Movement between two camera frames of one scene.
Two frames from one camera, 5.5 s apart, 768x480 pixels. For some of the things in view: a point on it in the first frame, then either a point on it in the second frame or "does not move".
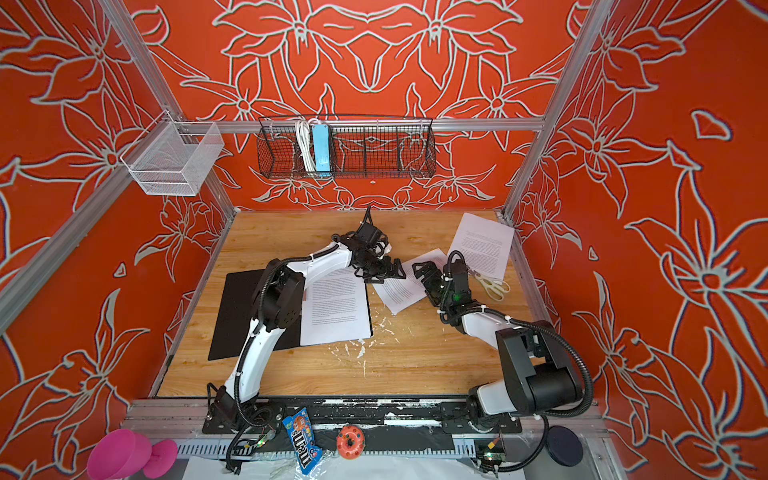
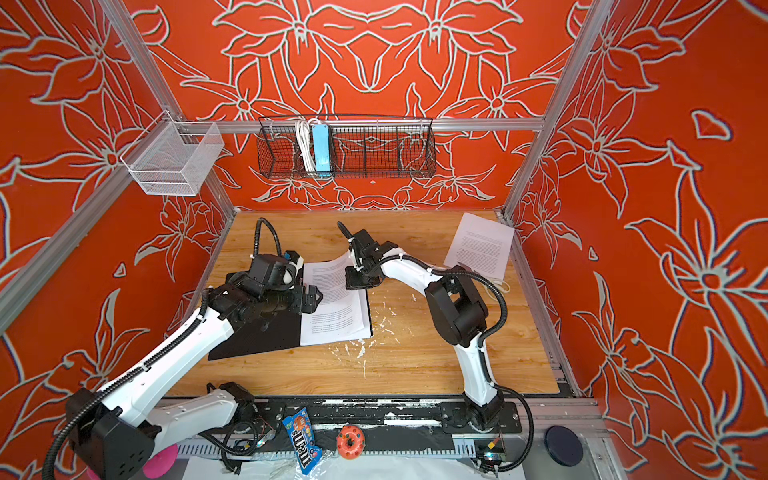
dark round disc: [564, 446] does not move
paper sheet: [401, 294] -> [341, 309]
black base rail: [374, 413] does not move
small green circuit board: [495, 456] does not move
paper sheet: [484, 244] does not move
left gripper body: [373, 268] -> [298, 299]
